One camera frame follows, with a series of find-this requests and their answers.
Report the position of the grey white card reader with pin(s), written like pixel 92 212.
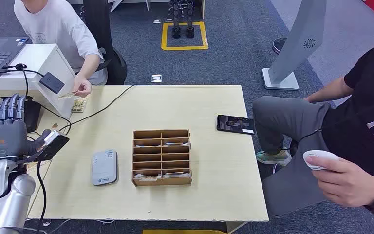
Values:
pixel 104 168

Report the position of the white counter box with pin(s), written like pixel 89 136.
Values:
pixel 41 55

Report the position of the round black base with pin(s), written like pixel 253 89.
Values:
pixel 279 45

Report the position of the key card tree print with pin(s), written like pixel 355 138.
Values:
pixel 175 174

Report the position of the person's right forearm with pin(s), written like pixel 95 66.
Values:
pixel 332 90

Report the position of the person's left forearm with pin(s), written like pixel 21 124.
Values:
pixel 90 66

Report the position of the yellow floor tape square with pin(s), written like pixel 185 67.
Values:
pixel 183 47

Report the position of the small stack yellow cards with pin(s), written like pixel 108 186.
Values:
pixel 79 104

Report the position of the yellow patterned ID card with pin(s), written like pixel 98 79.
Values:
pixel 66 95

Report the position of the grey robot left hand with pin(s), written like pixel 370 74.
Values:
pixel 9 139

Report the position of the key card MOTEL print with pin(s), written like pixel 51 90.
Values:
pixel 148 177
pixel 177 143
pixel 138 145

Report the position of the white oval remote controller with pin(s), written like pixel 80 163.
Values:
pixel 319 154

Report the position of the person's left hand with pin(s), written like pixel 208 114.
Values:
pixel 83 86
pixel 348 184

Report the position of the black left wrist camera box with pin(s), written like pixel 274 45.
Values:
pixel 53 145

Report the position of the black smartphone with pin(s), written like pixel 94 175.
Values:
pixel 235 124

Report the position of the black square scanner pad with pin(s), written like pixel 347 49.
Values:
pixel 52 82

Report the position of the grey kiosk stand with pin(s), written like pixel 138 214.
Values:
pixel 296 38

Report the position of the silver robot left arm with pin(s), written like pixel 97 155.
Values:
pixel 9 200

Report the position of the person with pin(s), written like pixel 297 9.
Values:
pixel 58 29
pixel 361 122

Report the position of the green sneaker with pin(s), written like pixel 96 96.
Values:
pixel 272 158

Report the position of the metal floor socket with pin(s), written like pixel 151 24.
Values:
pixel 157 78

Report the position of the black office chair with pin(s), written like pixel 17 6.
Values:
pixel 100 25

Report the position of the humanoid robot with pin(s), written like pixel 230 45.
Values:
pixel 176 30

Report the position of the wooden slotted card organizer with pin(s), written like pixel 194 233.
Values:
pixel 161 181

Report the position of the small metal floor plate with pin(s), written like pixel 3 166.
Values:
pixel 157 21

